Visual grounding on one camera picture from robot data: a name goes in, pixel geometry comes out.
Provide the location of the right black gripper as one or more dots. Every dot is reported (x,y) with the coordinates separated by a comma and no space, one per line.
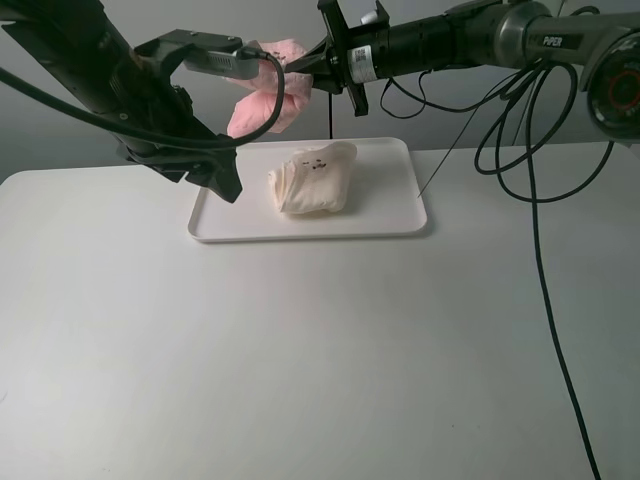
(349,58)

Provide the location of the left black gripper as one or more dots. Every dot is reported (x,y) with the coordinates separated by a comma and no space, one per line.
(188,149)

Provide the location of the pink towel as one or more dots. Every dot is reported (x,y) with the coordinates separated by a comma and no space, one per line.
(254,110)

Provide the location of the cream white towel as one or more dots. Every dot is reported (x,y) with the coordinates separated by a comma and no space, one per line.
(314,180)

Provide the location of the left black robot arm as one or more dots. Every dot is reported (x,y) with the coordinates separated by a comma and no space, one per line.
(76,43)

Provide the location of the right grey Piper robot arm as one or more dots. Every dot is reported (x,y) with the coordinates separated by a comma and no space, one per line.
(509,34)

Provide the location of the white rectangular plastic tray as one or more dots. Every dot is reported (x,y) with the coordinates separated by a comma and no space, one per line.
(382,200)

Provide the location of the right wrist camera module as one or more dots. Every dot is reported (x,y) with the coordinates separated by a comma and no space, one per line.
(377,17)

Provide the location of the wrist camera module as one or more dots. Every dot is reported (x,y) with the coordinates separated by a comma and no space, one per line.
(212,54)
(377,17)

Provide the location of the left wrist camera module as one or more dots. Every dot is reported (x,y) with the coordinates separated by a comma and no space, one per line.
(212,54)

